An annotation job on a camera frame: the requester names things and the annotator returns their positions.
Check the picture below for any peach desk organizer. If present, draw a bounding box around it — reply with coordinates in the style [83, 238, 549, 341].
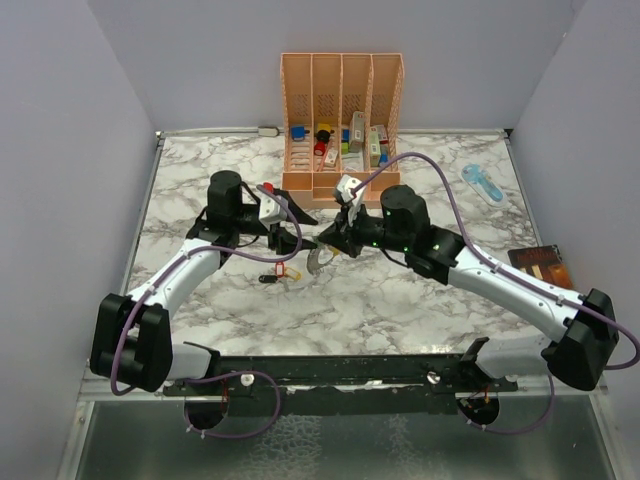
[280, 53, 405, 208]

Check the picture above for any white adapter at wall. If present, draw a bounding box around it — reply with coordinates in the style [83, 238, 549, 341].
[257, 126, 280, 138]

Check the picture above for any tall grey box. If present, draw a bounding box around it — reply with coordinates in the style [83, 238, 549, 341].
[348, 111, 365, 153]

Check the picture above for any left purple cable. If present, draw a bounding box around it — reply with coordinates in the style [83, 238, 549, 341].
[109, 183, 303, 440]

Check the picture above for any paperback book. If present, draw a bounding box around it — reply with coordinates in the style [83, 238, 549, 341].
[507, 244, 574, 290]

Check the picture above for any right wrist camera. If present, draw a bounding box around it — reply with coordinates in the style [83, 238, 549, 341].
[333, 174, 364, 226]

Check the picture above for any blue toothbrush package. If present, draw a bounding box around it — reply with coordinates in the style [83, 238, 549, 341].
[461, 163, 507, 207]

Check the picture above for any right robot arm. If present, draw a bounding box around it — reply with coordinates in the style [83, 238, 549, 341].
[319, 176, 619, 391]

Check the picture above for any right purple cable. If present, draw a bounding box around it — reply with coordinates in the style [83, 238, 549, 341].
[349, 152, 640, 435]

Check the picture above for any yellow key tag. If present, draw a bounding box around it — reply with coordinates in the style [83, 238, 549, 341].
[284, 269, 302, 282]

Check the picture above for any black key tag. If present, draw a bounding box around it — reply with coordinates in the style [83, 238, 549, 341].
[259, 274, 279, 284]

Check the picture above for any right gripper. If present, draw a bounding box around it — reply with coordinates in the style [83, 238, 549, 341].
[318, 199, 410, 260]

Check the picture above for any purple cable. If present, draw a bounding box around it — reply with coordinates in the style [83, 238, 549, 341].
[109, 183, 303, 440]
[349, 152, 640, 435]

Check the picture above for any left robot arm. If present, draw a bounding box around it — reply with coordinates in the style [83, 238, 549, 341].
[89, 170, 318, 396]

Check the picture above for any blue block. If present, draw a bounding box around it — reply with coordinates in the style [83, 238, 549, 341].
[290, 125, 308, 142]

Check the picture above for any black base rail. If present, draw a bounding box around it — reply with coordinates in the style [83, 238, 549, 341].
[163, 353, 517, 417]

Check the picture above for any metal keyring with yellow grip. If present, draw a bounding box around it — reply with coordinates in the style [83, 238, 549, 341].
[306, 245, 334, 276]

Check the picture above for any aluminium frame bar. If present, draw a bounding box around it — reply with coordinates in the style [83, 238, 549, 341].
[77, 369, 171, 401]

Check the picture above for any white red box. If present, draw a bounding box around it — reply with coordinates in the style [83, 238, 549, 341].
[369, 124, 389, 160]

